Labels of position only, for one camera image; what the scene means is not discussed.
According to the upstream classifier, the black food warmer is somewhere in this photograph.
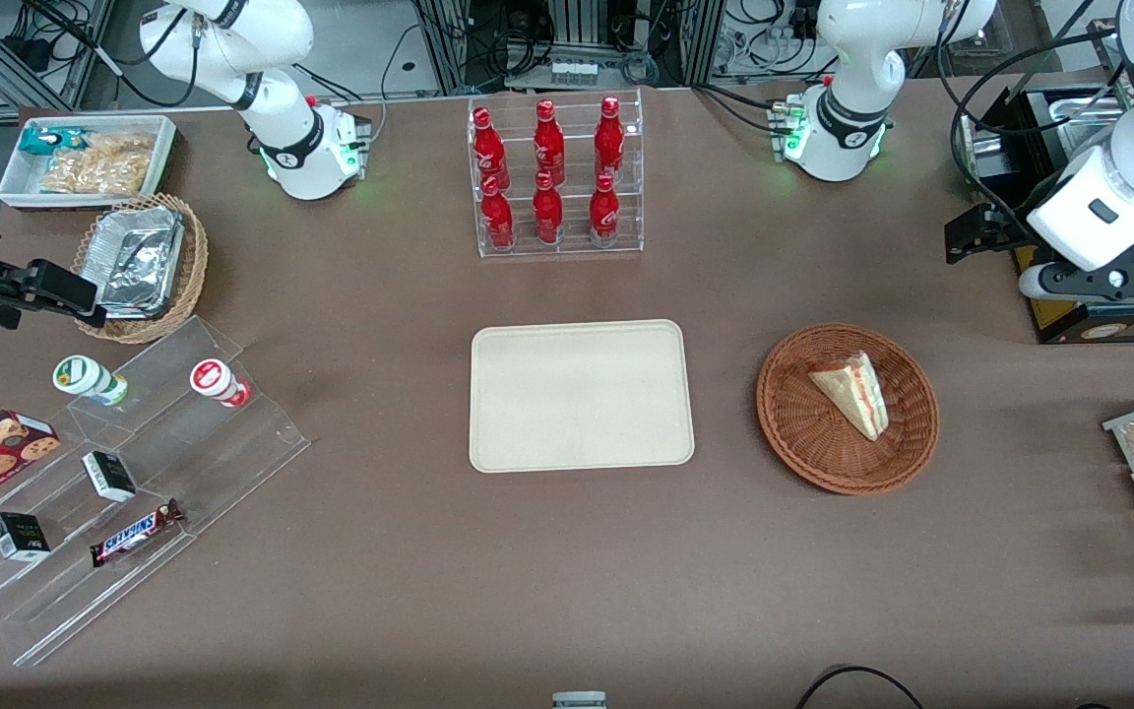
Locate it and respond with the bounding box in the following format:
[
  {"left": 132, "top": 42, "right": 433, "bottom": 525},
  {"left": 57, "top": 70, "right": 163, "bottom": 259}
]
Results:
[{"left": 956, "top": 84, "right": 1134, "bottom": 346}]

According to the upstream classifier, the clear bag of crackers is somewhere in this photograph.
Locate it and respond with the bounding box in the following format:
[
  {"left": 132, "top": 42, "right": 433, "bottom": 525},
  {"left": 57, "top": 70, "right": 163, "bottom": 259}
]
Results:
[{"left": 38, "top": 133, "right": 157, "bottom": 196}]

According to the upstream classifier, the black cable loop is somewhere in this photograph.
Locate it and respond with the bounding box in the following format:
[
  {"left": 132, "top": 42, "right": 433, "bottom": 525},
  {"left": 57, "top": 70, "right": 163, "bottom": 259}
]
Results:
[{"left": 793, "top": 666, "right": 927, "bottom": 709}]

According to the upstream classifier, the clear acrylic bottle rack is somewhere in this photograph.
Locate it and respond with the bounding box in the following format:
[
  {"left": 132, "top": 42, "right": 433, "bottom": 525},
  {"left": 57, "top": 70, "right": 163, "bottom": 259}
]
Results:
[{"left": 467, "top": 89, "right": 645, "bottom": 260}]

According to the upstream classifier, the steel warmer pan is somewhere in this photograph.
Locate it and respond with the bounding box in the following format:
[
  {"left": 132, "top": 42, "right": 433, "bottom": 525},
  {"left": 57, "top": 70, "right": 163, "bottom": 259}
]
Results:
[{"left": 1041, "top": 91, "right": 1134, "bottom": 149}]

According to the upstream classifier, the tan wicker basket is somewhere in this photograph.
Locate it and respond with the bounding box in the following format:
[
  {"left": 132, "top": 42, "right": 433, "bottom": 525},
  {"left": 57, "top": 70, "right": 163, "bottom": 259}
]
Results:
[{"left": 72, "top": 192, "right": 210, "bottom": 345}]

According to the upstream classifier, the stack of foil trays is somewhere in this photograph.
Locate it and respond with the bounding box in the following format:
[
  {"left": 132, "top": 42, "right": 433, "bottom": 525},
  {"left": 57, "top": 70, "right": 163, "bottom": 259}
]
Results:
[{"left": 94, "top": 205, "right": 186, "bottom": 319}]

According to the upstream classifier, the Snickers chocolate bar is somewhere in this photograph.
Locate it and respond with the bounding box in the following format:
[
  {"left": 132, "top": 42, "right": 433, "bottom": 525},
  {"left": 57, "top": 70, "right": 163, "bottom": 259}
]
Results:
[{"left": 90, "top": 498, "right": 185, "bottom": 568}]

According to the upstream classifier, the green lid yogurt cup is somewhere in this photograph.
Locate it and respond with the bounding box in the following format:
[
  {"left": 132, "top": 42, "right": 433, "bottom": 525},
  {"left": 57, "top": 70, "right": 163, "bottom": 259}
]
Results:
[{"left": 52, "top": 354, "right": 130, "bottom": 408}]

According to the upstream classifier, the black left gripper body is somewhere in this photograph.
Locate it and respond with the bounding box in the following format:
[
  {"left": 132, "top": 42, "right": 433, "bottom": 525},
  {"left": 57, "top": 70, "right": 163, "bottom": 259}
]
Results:
[{"left": 982, "top": 202, "right": 1045, "bottom": 265}]

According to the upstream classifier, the brown round wicker basket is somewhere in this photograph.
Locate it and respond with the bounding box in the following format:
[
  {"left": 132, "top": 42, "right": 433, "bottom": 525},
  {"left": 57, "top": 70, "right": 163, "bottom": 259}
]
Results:
[{"left": 756, "top": 324, "right": 941, "bottom": 495}]

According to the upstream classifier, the red lid yogurt cup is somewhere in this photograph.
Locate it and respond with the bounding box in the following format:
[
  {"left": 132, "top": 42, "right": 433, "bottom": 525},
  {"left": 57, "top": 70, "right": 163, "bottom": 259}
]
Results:
[{"left": 189, "top": 358, "right": 253, "bottom": 410}]

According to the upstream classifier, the aluminium frame rack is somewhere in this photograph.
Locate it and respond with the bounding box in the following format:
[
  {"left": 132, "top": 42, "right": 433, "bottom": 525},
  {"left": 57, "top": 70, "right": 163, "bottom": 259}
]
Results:
[{"left": 409, "top": 0, "right": 727, "bottom": 96}]

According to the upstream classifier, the clear acrylic stepped stand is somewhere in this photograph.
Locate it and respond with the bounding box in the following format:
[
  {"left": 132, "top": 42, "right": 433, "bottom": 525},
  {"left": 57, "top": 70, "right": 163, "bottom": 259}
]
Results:
[{"left": 0, "top": 315, "right": 312, "bottom": 669}]

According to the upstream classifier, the white rectangular bin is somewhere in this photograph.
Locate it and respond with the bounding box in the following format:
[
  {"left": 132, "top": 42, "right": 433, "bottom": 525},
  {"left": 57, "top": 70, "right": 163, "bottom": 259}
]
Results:
[{"left": 0, "top": 114, "right": 179, "bottom": 213}]

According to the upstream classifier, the beige plastic tray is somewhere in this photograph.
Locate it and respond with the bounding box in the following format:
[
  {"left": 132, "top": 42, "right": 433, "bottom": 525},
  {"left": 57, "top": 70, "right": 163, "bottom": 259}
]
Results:
[{"left": 469, "top": 319, "right": 696, "bottom": 475}]

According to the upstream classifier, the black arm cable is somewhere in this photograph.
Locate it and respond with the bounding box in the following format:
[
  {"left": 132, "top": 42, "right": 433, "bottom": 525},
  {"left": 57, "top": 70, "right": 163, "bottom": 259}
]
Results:
[{"left": 935, "top": 0, "right": 1124, "bottom": 247}]

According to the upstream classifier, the triangular sandwich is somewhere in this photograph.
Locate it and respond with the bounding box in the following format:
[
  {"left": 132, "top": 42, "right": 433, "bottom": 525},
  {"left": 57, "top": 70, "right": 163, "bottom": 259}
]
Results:
[{"left": 808, "top": 352, "right": 890, "bottom": 441}]

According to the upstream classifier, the small black box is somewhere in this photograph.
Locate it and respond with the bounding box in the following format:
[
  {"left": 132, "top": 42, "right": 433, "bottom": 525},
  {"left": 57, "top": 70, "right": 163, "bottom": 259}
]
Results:
[
  {"left": 82, "top": 450, "right": 138, "bottom": 504},
  {"left": 0, "top": 511, "right": 51, "bottom": 563}
]

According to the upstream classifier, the red cola bottle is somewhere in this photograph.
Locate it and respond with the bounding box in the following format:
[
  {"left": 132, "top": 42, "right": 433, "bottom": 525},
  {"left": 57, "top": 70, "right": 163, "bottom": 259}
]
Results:
[
  {"left": 594, "top": 96, "right": 626, "bottom": 183},
  {"left": 533, "top": 99, "right": 566, "bottom": 186},
  {"left": 479, "top": 176, "right": 516, "bottom": 250},
  {"left": 471, "top": 106, "right": 511, "bottom": 192},
  {"left": 532, "top": 171, "right": 565, "bottom": 245},
  {"left": 589, "top": 174, "right": 621, "bottom": 248}
]

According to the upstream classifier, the teal snack packet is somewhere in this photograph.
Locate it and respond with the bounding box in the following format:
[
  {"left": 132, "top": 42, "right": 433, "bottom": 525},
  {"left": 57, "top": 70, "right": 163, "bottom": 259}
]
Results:
[{"left": 18, "top": 126, "right": 92, "bottom": 159}]

